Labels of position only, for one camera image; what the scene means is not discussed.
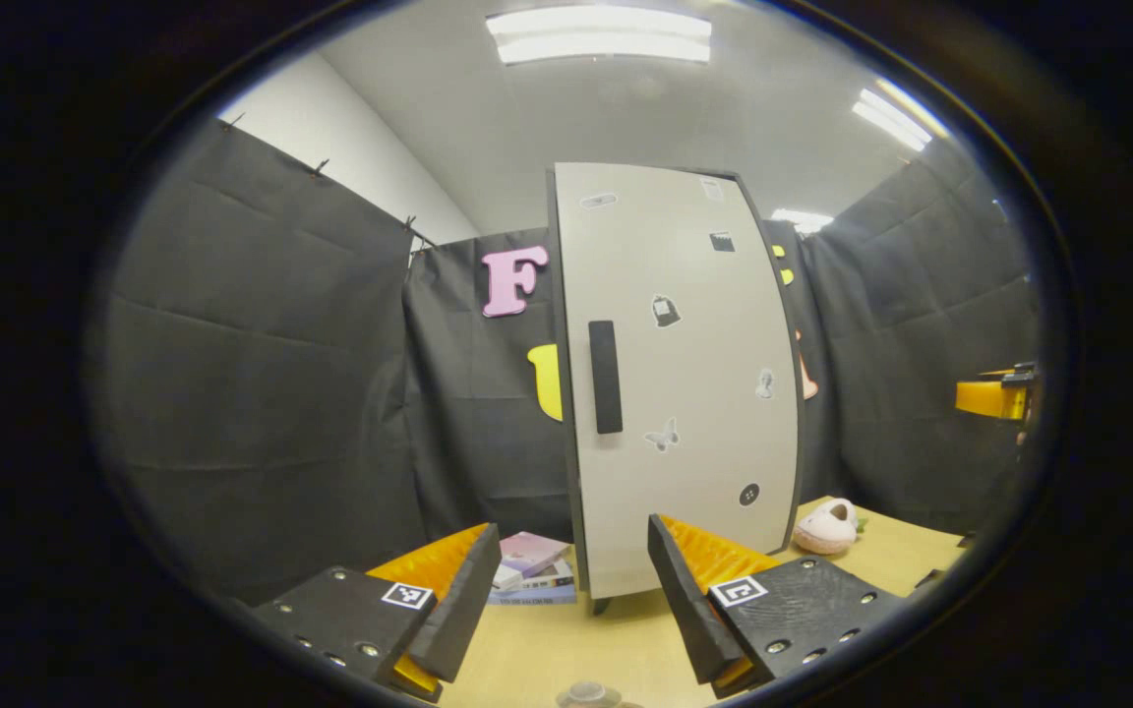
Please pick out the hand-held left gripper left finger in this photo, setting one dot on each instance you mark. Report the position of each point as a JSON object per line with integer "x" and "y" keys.
{"x": 458, "y": 610}

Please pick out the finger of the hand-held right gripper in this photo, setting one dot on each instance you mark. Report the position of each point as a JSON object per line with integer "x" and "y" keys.
{"x": 984, "y": 398}

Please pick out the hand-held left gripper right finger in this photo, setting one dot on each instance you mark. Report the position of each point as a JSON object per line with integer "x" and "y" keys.
{"x": 689, "y": 610}

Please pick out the dark grey cabinet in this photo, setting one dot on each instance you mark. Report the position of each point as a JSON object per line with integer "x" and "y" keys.
{"x": 602, "y": 606}

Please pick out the grey cabinet door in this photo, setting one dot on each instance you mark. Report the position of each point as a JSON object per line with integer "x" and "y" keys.
{"x": 694, "y": 374}

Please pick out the blue book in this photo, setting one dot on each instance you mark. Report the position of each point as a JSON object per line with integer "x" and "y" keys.
{"x": 537, "y": 595}

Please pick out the pink book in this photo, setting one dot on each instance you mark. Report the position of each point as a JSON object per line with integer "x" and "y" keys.
{"x": 532, "y": 551}

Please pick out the white book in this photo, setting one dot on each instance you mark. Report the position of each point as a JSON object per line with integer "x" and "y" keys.
{"x": 555, "y": 575}

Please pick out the pink plush toy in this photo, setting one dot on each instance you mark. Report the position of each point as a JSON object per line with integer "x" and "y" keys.
{"x": 827, "y": 531}

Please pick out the ceiling light panel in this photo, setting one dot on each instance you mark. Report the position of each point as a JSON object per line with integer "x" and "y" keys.
{"x": 891, "y": 120}
{"x": 803, "y": 220}
{"x": 598, "y": 34}

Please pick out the black backdrop cloth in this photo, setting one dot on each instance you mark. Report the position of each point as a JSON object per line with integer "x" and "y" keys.
{"x": 281, "y": 393}

